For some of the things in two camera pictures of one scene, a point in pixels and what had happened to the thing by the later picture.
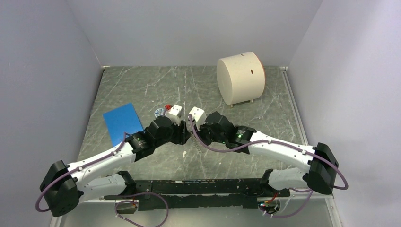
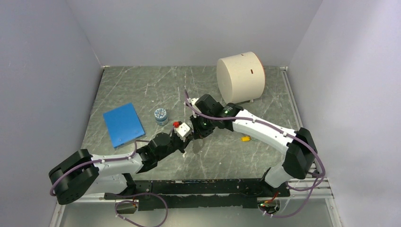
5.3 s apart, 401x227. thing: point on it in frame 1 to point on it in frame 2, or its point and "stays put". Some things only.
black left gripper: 182,134 to 183,144
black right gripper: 200,133 to 198,132
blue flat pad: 121,120 stays put
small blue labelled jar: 159,112 stays put
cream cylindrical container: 240,78 stays put
